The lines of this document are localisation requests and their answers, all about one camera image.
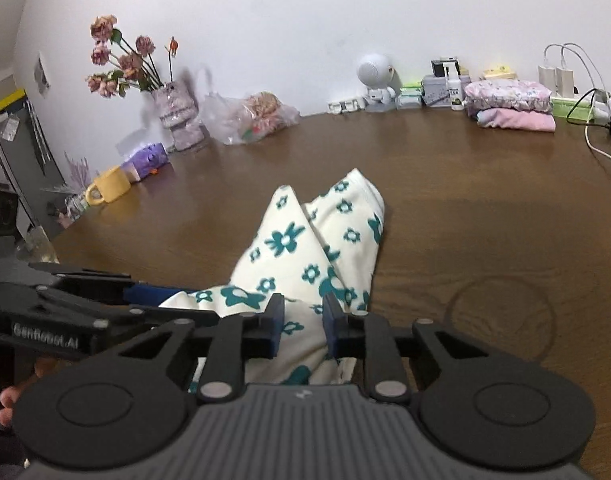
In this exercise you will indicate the yellow mug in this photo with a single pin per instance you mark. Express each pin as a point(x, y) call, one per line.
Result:
point(112, 185)

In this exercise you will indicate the light green box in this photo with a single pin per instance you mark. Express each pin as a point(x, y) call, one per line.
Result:
point(568, 109)

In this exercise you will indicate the white spray bottle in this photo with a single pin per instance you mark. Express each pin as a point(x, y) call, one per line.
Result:
point(455, 97)

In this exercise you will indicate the purple tissue pack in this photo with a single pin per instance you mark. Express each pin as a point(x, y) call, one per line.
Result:
point(148, 157)

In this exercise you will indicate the dark box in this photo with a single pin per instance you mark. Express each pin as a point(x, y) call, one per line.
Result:
point(0, 210)

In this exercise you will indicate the pink knitted vase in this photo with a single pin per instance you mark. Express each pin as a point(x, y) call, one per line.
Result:
point(178, 110)

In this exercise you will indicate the grey metal tin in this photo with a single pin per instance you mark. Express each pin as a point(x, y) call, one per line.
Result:
point(435, 91)

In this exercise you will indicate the grey metal cabinet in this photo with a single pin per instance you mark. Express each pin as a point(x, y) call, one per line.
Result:
point(20, 160)

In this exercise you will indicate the person's left hand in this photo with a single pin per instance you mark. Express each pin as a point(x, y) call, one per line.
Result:
point(7, 400)

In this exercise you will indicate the pink ruffled garment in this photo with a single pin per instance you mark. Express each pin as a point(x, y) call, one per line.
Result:
point(505, 94)

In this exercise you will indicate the white charger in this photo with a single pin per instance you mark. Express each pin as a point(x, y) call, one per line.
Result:
point(546, 80)
point(565, 82)

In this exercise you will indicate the plain pink garment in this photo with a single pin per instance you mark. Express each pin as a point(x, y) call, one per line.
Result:
point(520, 120)

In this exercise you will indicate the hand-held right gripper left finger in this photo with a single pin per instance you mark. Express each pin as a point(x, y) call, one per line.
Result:
point(275, 327)

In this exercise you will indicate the black small box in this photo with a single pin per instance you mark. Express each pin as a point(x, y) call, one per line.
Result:
point(440, 67)

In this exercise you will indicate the yellow small box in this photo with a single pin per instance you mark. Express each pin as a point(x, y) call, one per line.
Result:
point(500, 72)

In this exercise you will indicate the small glass jar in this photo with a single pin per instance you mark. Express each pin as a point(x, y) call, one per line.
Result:
point(76, 205)

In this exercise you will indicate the cream teal floral garment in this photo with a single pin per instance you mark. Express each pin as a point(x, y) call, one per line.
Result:
point(290, 245)

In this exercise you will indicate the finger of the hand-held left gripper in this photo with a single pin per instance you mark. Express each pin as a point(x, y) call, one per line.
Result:
point(160, 315)
point(150, 294)

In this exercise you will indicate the white power strip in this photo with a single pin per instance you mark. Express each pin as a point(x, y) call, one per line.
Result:
point(603, 110)

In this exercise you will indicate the white hook strip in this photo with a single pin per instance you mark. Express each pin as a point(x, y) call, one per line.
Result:
point(345, 106)

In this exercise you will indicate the white astronaut speaker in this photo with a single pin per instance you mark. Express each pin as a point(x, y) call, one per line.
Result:
point(373, 70)

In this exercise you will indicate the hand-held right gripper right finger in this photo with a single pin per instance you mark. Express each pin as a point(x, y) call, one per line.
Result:
point(330, 327)

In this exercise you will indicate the grey paper note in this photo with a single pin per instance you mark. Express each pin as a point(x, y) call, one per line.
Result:
point(41, 75)

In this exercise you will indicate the purple dried grass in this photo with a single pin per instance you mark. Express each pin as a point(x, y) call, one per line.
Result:
point(77, 172)

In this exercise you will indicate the clear plastic snack bag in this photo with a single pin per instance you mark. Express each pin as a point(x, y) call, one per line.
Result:
point(255, 115)

